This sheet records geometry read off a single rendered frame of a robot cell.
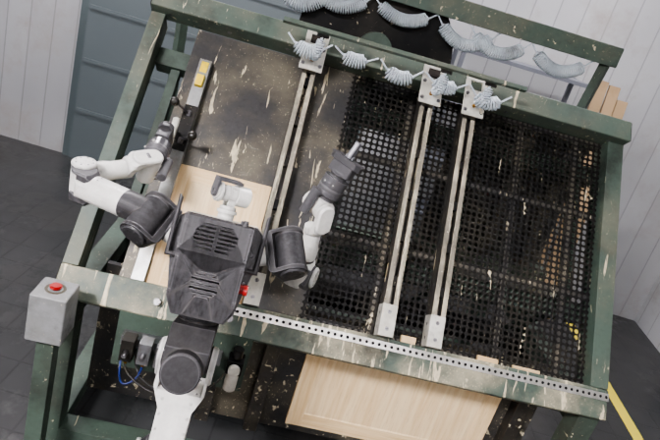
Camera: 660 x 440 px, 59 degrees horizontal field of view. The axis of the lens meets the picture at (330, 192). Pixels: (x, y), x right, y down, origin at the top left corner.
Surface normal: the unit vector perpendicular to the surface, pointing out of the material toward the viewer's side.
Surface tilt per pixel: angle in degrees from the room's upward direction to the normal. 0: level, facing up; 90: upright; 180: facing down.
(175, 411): 64
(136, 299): 53
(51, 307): 90
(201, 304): 82
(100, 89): 90
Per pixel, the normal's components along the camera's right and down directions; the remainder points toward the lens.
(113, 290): 0.18, -0.26
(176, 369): 0.12, -0.03
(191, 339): 0.26, -0.70
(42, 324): 0.02, 0.35
